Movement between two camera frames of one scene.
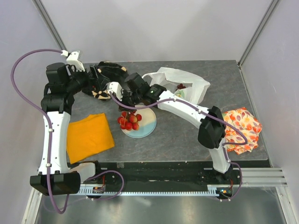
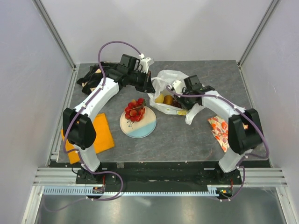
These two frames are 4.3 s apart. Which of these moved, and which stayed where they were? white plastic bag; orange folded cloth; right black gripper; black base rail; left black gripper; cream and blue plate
Moved: right black gripper; left black gripper; white plastic bag
Stayed: cream and blue plate; black base rail; orange folded cloth
